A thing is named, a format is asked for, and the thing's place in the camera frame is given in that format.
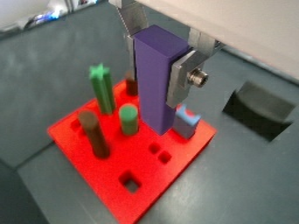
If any short brown cylinder peg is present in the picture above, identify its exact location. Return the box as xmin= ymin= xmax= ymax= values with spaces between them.
xmin=125 ymin=72 xmax=137 ymax=96

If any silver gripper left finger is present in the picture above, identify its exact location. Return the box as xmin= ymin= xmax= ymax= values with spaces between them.
xmin=108 ymin=0 xmax=148 ymax=80

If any green star peg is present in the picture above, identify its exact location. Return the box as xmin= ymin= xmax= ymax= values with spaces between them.
xmin=88 ymin=64 xmax=116 ymax=115

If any red peg board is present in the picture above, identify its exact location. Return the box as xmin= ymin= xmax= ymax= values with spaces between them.
xmin=46 ymin=80 xmax=218 ymax=224

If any purple rectangle block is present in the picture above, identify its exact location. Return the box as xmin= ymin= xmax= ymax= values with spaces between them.
xmin=134 ymin=25 xmax=189 ymax=135

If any tall brown cylinder peg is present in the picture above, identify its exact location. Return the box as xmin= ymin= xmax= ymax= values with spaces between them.
xmin=78 ymin=110 xmax=109 ymax=158

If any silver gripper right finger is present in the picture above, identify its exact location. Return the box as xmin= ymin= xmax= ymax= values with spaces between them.
xmin=165 ymin=28 xmax=225 ymax=108

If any green cylinder peg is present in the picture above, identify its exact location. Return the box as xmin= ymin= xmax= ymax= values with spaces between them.
xmin=118 ymin=104 xmax=137 ymax=136

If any blue notched peg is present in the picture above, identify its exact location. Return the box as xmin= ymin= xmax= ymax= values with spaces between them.
xmin=172 ymin=104 xmax=201 ymax=139

